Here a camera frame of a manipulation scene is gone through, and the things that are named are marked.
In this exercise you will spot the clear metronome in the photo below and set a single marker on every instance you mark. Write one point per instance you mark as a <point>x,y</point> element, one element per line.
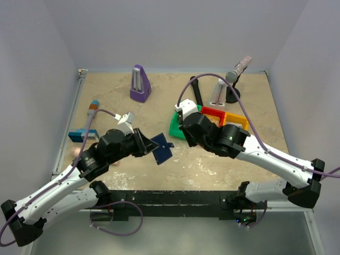
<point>217,99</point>

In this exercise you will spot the blue card holder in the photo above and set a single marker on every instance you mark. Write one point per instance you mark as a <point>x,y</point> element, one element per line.
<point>163,152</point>

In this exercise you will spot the red bin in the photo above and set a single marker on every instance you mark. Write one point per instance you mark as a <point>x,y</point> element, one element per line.
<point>207,111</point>

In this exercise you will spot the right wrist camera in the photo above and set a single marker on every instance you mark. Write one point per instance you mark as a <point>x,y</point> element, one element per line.
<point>186,107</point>

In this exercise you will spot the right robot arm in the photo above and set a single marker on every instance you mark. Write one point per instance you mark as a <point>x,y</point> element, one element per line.
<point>296,182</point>

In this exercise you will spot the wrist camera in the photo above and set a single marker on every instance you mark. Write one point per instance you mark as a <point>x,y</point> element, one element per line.
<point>125,123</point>
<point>186,107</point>

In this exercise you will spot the blue grey toy tool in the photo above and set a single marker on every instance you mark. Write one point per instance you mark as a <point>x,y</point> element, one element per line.
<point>78,135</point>

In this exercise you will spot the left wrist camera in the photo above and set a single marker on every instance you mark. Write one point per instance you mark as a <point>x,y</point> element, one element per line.
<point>125,123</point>

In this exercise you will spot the green bin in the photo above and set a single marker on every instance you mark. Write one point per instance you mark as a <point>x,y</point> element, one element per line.
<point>176,122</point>

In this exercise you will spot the purple metronome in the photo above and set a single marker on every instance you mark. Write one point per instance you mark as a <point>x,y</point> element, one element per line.
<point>140,85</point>

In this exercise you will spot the black microphone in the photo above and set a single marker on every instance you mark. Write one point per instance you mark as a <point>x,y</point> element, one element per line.
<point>196,91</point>

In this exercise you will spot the silver microphone on stand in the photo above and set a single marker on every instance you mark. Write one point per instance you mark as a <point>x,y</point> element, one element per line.
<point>233,75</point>

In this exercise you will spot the orange bin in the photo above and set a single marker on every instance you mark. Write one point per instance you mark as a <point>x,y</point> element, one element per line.
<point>237,120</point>

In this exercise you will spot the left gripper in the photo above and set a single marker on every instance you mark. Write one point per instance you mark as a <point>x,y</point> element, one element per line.
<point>141,143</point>

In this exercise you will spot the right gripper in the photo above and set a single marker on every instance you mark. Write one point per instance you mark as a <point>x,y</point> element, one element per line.
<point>186,133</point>

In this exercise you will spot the tan card in red bin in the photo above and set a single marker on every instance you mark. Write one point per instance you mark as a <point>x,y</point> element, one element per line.
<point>214,119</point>

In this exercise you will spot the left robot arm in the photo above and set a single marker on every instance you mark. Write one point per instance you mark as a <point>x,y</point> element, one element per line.
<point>26,218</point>

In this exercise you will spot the pink cylinder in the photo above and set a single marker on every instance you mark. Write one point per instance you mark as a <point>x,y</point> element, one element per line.
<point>75,151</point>

